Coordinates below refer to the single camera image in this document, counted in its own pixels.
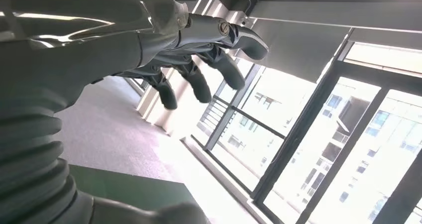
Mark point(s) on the grey roller blind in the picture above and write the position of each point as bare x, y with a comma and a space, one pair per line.
296, 47

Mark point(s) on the black window frame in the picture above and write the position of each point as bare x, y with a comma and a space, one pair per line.
311, 117

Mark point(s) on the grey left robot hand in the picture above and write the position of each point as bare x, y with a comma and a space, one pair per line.
82, 51

